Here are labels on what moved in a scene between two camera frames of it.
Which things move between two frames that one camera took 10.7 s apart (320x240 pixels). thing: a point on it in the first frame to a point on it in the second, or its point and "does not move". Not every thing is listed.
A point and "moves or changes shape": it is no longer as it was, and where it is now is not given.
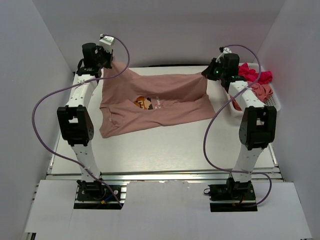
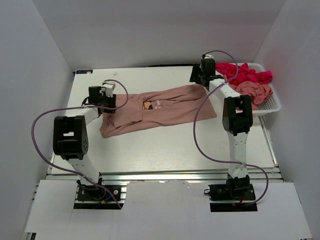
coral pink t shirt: x=261 y=92 does not move
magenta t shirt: x=249 y=74 does not move
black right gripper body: x=215 y=72 to x=196 y=74
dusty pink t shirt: x=129 y=101 moves or changes shape
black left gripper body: x=104 y=60 to x=105 y=100
